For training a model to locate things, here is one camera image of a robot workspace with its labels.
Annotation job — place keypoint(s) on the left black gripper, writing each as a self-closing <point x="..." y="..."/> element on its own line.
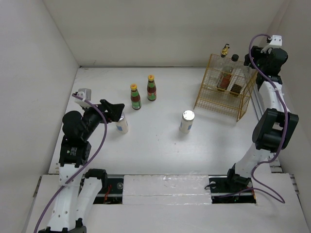
<point x="115" y="109"/>

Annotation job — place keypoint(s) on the gold wire rack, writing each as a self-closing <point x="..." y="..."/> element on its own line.
<point x="210" y="98"/>

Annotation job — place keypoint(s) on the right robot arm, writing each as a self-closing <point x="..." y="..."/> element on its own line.
<point x="277" y="124"/>

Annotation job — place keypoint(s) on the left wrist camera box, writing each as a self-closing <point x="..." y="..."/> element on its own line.
<point x="84" y="94"/>

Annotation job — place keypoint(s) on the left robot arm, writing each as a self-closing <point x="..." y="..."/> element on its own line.
<point x="67" y="210"/>

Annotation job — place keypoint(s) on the clear glass pourer bottle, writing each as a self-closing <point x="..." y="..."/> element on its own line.
<point x="221" y="61"/>

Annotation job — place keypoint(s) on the black cap red label bottle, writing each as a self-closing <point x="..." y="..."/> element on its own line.
<point x="224" y="78"/>

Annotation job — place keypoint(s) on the green label sauce bottle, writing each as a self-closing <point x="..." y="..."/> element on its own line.
<point x="135" y="97"/>
<point x="151" y="88"/>

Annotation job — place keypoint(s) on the glass bottle with dark sauce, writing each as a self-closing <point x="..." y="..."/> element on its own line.
<point x="238" y="78"/>

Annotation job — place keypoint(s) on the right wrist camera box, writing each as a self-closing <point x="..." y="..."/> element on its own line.
<point x="274" y="41"/>

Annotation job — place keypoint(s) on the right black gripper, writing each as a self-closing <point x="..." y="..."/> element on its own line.
<point x="256" y="52"/>

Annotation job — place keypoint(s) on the white silver-lid jar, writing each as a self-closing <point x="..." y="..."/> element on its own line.
<point x="122" y="125"/>
<point x="187" y="119"/>

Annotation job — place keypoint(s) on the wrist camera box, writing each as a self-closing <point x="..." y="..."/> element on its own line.
<point x="274" y="41"/>
<point x="84" y="94"/>

